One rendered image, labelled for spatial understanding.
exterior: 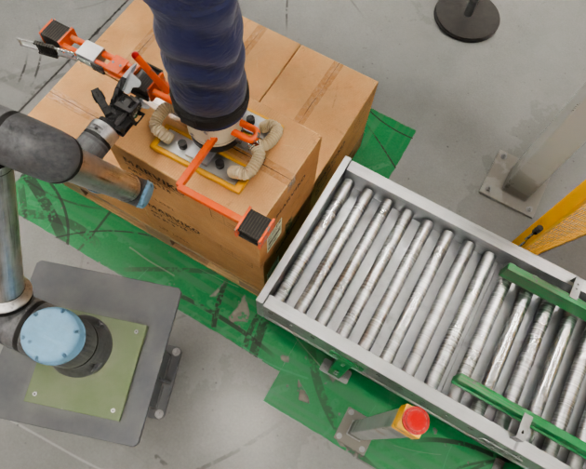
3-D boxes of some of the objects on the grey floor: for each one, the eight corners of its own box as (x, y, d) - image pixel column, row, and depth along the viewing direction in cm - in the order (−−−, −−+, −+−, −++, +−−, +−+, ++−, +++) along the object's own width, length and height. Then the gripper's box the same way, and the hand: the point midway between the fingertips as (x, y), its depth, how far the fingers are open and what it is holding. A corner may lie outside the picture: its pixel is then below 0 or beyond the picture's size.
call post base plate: (379, 423, 233) (379, 423, 230) (363, 456, 228) (365, 456, 225) (349, 406, 235) (350, 406, 233) (333, 437, 230) (333, 437, 228)
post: (366, 427, 232) (430, 416, 139) (359, 442, 230) (419, 439, 137) (352, 420, 233) (406, 402, 140) (345, 434, 231) (395, 425, 138)
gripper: (128, 152, 168) (164, 106, 175) (112, 115, 150) (152, 67, 156) (107, 140, 169) (142, 95, 176) (86, 102, 151) (127, 55, 158)
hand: (139, 78), depth 167 cm, fingers open, 14 cm apart
